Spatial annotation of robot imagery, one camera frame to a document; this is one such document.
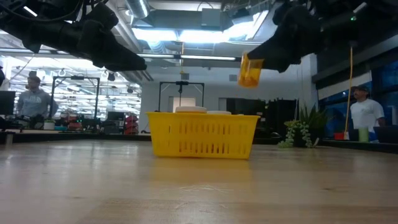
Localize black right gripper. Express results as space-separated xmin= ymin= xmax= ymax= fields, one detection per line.
xmin=246 ymin=2 xmax=325 ymax=74

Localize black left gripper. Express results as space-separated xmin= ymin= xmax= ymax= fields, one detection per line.
xmin=76 ymin=2 xmax=148 ymax=72

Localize orange pill bottle white cap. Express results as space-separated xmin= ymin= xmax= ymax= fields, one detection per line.
xmin=237 ymin=52 xmax=265 ymax=89
xmin=175 ymin=106 xmax=208 ymax=114

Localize yellow plastic basket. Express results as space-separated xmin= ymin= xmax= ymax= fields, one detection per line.
xmin=146 ymin=111 xmax=261 ymax=161

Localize black cabinet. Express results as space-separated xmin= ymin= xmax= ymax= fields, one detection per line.
xmin=226 ymin=97 xmax=299 ymax=144

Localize red storage bins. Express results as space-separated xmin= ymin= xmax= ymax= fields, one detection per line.
xmin=124 ymin=114 xmax=139 ymax=135

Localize ceiling light strip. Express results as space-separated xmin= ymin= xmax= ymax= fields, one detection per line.
xmin=136 ymin=53 xmax=242 ymax=62

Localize green succulent potted plant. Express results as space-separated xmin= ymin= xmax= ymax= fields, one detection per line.
xmin=277 ymin=104 xmax=330 ymax=149

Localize small plant white pot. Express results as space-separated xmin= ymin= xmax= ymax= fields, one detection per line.
xmin=42 ymin=118 xmax=56 ymax=131

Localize person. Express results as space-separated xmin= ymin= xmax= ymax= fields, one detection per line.
xmin=349 ymin=85 xmax=386 ymax=143
xmin=16 ymin=75 xmax=59 ymax=128

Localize black monitor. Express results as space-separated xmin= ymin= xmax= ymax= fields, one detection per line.
xmin=0 ymin=90 xmax=16 ymax=116

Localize dark screen panel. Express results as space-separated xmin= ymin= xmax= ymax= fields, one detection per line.
xmin=373 ymin=125 xmax=398 ymax=144

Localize black camera rig frame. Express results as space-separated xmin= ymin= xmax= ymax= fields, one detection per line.
xmin=157 ymin=80 xmax=205 ymax=113
xmin=50 ymin=75 xmax=101 ymax=121

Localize silver ceiling duct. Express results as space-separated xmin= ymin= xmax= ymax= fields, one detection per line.
xmin=126 ymin=0 xmax=150 ymax=19

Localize yellow extension cable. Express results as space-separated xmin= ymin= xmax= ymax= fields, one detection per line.
xmin=343 ymin=46 xmax=354 ymax=140

